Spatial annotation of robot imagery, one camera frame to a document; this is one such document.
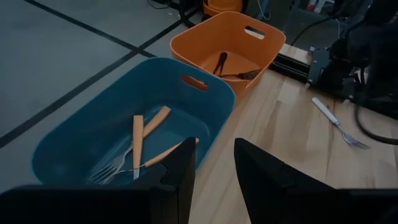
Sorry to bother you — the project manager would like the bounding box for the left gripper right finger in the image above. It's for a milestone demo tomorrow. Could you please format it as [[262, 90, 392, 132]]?
[[233, 138, 336, 224]]

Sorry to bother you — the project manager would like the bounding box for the black aluminium frame rail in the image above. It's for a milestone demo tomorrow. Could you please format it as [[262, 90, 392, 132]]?
[[269, 52, 312, 83]]

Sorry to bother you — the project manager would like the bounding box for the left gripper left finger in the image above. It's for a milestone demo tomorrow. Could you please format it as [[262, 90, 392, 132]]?
[[149, 136, 197, 224]]

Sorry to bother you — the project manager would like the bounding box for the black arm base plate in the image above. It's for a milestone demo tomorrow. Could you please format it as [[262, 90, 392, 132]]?
[[307, 46, 333, 88]]

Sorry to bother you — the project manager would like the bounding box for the blue plastic bin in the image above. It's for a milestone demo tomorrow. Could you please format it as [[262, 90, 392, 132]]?
[[30, 57, 236, 187]]

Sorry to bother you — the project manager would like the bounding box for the thick black hose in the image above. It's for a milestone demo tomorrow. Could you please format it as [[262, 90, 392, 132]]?
[[178, 0, 206, 29]]

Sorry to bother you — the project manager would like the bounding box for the white-handled fork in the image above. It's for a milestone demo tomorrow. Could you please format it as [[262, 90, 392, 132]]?
[[311, 96, 371, 151]]

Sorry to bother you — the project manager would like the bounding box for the tan-handled fork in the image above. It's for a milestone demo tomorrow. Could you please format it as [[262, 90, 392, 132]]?
[[132, 114, 145, 181], [88, 105, 172, 184], [99, 138, 200, 186]]

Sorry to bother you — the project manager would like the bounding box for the orange plastic bin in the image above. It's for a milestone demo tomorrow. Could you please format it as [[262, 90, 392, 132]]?
[[170, 11, 287, 100]]

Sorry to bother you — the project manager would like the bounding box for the black fork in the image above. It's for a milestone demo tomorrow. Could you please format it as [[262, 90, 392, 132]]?
[[217, 52, 229, 77], [217, 68, 262, 80]]

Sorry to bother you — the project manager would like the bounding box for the thick black cable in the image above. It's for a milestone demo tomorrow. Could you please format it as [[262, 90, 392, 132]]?
[[354, 102, 398, 146]]

